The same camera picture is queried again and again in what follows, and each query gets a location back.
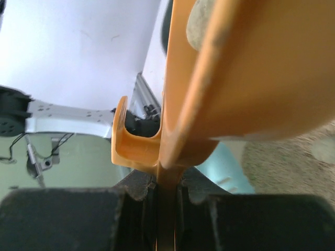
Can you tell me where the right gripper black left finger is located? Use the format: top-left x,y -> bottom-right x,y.
1,170 -> 157,250

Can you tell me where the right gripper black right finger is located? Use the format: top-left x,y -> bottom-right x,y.
175,167 -> 334,250

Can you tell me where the teal litter box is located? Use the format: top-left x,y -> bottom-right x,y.
196,141 -> 255,194

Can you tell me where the orange litter scoop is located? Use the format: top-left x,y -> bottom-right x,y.
111,1 -> 334,250

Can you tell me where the grey plastic bin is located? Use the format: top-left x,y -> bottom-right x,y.
161,16 -> 170,55

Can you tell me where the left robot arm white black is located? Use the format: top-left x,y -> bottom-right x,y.
1,86 -> 114,138

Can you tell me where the grey-green litter clump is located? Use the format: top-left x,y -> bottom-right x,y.
311,138 -> 334,164
186,0 -> 215,51

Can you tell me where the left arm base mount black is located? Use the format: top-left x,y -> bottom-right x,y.
125,104 -> 160,138

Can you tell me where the aluminium rail frame front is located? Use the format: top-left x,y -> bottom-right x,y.
128,73 -> 161,121

